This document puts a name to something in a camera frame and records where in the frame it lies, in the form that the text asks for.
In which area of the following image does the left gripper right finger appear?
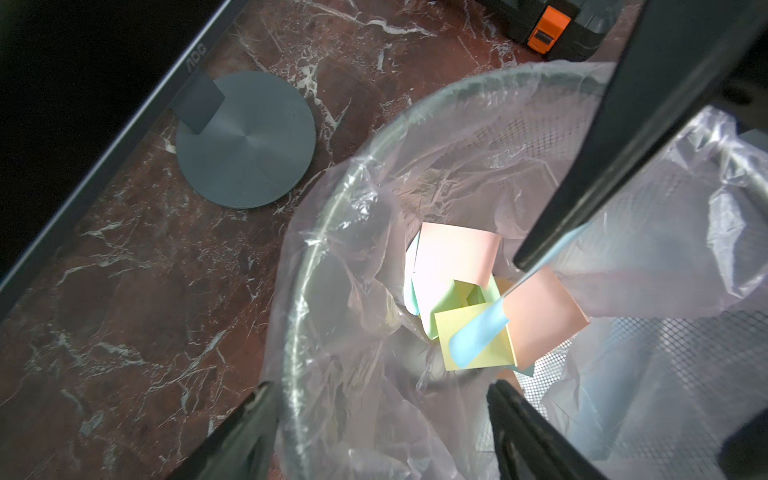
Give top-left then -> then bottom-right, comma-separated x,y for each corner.
486,380 -> 606,480

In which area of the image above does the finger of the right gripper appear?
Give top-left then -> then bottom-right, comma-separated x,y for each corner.
513,0 -> 767,272

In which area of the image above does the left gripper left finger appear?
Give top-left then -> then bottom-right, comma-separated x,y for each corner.
169,382 -> 281,479

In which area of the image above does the yellow sticky note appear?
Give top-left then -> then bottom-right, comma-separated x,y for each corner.
439,300 -> 517,371

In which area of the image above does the blue sticky note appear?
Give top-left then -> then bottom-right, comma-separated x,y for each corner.
449,226 -> 589,370

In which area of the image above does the pink sticky note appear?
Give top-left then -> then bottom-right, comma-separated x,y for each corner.
503,267 -> 590,370
411,222 -> 501,333

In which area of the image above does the pink sticky note in bin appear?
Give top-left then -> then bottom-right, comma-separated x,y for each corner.
503,267 -> 590,370

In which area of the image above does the grey round monitor stand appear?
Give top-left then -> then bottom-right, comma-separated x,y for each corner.
171,70 -> 316,209

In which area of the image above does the black computer monitor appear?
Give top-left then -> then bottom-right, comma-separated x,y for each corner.
1,1 -> 244,313

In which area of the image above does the black plastic tool case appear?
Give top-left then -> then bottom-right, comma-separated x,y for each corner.
479,0 -> 624,62

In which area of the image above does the mesh waste bin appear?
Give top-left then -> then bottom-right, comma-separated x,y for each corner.
278,59 -> 768,480

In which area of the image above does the clear plastic bin liner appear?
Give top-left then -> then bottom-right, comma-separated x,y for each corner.
260,59 -> 768,480

